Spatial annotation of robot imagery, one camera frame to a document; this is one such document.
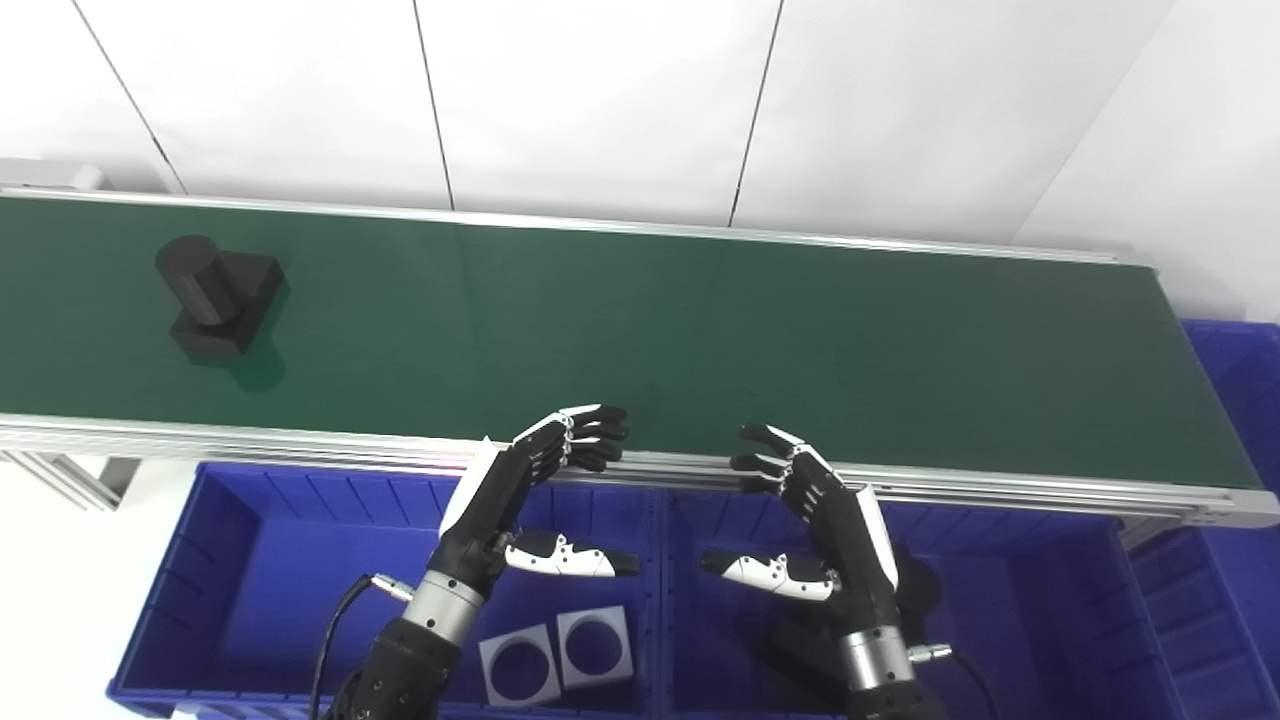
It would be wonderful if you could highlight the black cylinder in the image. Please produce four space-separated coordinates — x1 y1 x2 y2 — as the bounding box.
770 545 943 693
155 235 284 363

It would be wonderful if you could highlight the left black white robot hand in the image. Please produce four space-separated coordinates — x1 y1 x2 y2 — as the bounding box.
437 404 641 591

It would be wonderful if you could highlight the grey conveyor end housing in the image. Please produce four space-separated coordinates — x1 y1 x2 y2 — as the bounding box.
0 158 106 193

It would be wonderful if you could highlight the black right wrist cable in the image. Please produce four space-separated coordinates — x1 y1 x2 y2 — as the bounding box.
908 645 1001 720

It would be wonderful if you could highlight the blue plastic bin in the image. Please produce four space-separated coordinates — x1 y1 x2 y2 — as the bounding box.
655 487 1186 720
107 462 666 720
1130 320 1280 720

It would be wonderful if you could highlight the white square plate with hole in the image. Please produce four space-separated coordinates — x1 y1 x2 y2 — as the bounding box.
478 624 563 709
556 605 635 691

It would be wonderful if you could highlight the green conveyor belt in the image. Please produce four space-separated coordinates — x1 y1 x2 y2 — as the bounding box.
0 185 1280 531
0 196 1263 491

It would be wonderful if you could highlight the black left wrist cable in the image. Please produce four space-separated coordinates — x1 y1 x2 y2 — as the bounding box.
308 573 413 720

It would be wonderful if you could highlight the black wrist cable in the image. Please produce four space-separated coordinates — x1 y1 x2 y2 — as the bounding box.
308 573 413 720
908 645 1001 720

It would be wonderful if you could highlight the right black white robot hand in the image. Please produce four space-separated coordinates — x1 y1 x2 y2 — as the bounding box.
698 424 901 636

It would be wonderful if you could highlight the aluminium conveyor leg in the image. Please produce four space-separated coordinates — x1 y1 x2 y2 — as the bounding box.
0 450 141 513

